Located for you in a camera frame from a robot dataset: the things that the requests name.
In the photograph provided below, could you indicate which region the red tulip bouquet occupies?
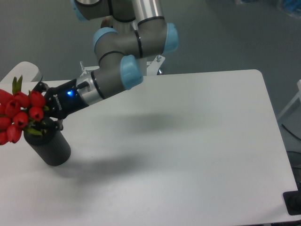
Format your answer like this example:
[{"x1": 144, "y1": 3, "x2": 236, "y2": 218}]
[{"x1": 0, "y1": 76, "x2": 49, "y2": 145}]

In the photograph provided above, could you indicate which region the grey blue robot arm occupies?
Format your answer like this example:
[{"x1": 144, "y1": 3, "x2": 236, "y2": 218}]
[{"x1": 30, "y1": 0, "x2": 179, "y2": 131}]

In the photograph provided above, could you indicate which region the white rounded side table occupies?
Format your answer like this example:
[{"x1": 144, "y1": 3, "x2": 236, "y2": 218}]
[{"x1": 0, "y1": 61, "x2": 43, "y2": 84}]

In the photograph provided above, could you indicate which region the black ribbed cylindrical vase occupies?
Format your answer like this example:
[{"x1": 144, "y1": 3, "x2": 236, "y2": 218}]
[{"x1": 24, "y1": 124, "x2": 71, "y2": 166}]

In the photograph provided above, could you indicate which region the white pedestal base frame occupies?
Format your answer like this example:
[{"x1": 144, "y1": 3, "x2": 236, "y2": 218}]
[{"x1": 79, "y1": 55, "x2": 165, "y2": 76}]

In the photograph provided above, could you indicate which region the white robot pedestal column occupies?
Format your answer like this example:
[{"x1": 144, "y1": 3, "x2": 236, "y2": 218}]
[{"x1": 137, "y1": 58, "x2": 149, "y2": 76}]

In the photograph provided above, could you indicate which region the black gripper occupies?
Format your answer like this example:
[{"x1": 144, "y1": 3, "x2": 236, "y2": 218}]
[{"x1": 32, "y1": 79, "x2": 88, "y2": 133}]

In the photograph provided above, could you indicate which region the white frame at right edge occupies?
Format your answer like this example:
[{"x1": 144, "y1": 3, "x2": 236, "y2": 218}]
[{"x1": 277, "y1": 80, "x2": 301, "y2": 124}]

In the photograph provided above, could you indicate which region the black device at table edge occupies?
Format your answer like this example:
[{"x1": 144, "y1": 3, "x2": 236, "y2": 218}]
[{"x1": 283, "y1": 191, "x2": 301, "y2": 216}]

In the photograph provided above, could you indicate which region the black floor cable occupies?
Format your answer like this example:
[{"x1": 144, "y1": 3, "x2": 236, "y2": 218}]
[{"x1": 281, "y1": 124, "x2": 301, "y2": 140}]

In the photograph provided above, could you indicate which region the blue plastic bag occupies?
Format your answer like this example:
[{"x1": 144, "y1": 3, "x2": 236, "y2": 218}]
[{"x1": 234, "y1": 0, "x2": 301, "y2": 19}]

